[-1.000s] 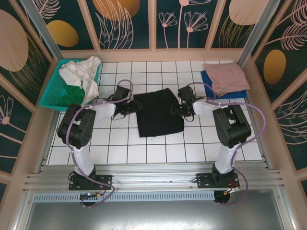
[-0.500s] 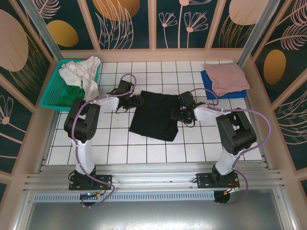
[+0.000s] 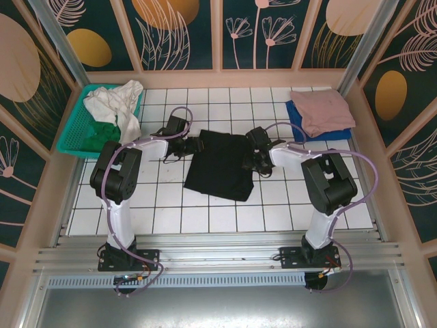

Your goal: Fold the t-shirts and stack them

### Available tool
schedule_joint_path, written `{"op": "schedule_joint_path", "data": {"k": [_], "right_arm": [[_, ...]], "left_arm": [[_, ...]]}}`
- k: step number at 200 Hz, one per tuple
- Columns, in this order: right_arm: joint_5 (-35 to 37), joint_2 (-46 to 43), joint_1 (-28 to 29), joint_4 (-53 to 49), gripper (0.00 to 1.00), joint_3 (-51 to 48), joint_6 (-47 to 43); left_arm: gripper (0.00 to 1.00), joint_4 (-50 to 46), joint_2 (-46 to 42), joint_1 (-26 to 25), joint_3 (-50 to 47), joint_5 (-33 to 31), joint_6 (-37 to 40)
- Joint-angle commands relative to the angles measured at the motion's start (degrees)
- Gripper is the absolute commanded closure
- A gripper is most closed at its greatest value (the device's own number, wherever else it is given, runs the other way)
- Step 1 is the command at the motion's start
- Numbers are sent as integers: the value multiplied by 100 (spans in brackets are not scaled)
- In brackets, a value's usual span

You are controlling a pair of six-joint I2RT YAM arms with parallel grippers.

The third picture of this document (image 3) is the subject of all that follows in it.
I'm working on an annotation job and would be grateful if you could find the black t-shirt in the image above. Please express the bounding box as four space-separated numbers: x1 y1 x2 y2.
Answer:
183 128 255 202

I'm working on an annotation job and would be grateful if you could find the pink folded t-shirt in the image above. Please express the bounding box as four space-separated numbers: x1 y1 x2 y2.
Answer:
290 89 357 138

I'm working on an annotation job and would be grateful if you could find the green crumpled t-shirt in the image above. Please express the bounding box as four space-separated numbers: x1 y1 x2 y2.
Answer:
83 115 123 154

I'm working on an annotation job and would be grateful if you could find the blue folded t-shirt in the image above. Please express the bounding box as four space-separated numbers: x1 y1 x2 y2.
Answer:
285 100 352 143

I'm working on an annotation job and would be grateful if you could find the white crumpled t-shirt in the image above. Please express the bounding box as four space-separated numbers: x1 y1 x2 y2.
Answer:
83 80 145 154

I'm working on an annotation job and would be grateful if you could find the teal plastic laundry basket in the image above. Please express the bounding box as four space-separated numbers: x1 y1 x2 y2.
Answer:
56 83 143 161

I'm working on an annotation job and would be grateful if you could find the grey metal sheet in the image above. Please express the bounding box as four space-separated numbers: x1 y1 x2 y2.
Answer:
20 269 421 328

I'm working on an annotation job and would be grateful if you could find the peach disc golden lines panel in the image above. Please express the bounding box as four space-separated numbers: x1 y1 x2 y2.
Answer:
299 0 382 71

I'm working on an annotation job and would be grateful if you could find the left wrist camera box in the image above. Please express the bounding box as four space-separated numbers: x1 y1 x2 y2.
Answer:
166 115 188 137

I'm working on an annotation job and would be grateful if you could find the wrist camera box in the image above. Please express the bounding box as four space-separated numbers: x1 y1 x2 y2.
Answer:
246 126 272 151
166 115 188 137

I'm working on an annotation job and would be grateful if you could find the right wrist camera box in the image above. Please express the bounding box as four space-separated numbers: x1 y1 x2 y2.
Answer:
246 126 272 151

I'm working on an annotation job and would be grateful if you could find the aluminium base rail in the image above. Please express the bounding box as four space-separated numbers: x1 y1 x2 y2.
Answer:
32 232 406 276

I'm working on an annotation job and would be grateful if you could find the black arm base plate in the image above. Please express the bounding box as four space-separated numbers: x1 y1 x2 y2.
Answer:
279 246 342 271
98 248 161 273

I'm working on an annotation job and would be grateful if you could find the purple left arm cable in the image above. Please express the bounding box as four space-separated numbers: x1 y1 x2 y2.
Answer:
101 107 195 297

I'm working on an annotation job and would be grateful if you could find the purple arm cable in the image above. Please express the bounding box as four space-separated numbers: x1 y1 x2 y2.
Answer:
264 122 379 295
101 107 195 297

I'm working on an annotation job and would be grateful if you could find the orange disc leaf wall panel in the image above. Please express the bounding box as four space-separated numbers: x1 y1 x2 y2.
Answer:
122 0 219 72

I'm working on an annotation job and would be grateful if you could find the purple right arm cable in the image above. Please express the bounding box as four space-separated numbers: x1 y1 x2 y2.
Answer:
264 122 379 295

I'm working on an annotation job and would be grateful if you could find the pink flower print wall panel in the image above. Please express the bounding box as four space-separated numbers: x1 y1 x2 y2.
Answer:
221 0 300 71

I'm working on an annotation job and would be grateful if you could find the slotted grey cable duct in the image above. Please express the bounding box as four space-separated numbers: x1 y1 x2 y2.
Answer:
47 271 307 288

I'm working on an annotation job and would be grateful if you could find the orange oval leaf wall panel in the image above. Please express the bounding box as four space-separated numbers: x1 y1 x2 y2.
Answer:
51 0 143 72

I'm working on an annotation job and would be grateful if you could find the aluminium frame post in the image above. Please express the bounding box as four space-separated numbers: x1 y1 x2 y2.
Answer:
29 0 88 92
337 0 390 100

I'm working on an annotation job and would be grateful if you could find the pink fern wall panel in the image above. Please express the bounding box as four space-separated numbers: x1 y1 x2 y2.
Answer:
387 109 437 243

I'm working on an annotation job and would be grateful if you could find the single flower wall panel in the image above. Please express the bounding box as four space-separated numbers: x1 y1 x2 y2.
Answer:
0 105 52 250

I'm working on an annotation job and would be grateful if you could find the orange oval fern wall panel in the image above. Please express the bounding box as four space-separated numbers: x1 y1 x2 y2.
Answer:
358 0 437 148

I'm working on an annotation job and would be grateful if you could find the large peach disc wall panel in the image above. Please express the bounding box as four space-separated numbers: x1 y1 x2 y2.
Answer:
0 0 76 161

